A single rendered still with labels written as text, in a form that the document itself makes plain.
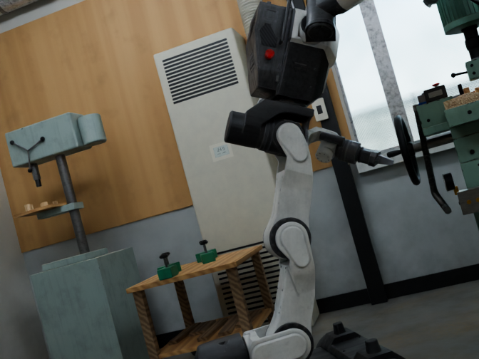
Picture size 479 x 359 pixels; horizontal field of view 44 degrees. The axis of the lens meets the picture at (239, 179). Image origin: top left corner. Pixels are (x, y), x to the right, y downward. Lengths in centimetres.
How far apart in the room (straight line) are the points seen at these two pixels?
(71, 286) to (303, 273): 182
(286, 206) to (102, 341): 178
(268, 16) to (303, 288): 93
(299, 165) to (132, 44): 229
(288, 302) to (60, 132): 208
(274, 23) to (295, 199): 61
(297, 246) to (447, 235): 182
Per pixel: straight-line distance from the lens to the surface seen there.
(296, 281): 199
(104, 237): 412
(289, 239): 195
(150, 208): 394
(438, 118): 234
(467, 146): 219
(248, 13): 367
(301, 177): 200
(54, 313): 359
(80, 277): 347
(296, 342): 199
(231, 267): 275
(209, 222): 350
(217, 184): 347
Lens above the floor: 76
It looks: 3 degrees up
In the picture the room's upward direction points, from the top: 15 degrees counter-clockwise
